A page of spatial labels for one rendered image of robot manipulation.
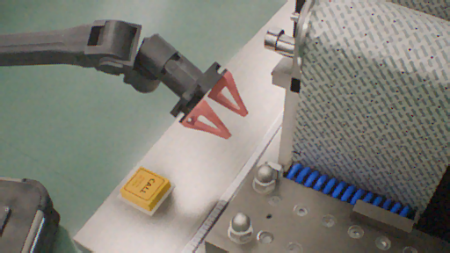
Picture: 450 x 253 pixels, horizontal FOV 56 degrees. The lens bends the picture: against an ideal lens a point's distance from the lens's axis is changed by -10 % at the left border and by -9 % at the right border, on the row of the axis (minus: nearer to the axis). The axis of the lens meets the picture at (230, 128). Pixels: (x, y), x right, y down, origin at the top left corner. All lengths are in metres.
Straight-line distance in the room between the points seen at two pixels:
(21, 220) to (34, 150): 0.65
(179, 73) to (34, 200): 1.19
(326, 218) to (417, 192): 0.15
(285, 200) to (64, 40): 0.44
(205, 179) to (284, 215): 0.25
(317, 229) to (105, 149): 1.67
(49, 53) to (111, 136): 1.53
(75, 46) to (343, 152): 0.45
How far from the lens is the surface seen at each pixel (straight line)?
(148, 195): 0.85
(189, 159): 0.93
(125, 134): 2.29
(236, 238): 0.65
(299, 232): 0.67
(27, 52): 0.82
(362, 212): 0.69
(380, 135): 0.65
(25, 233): 1.75
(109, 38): 0.74
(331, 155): 0.71
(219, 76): 0.76
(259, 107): 1.03
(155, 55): 0.75
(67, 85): 2.68
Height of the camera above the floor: 1.60
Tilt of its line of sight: 45 degrees down
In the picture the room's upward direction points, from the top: straight up
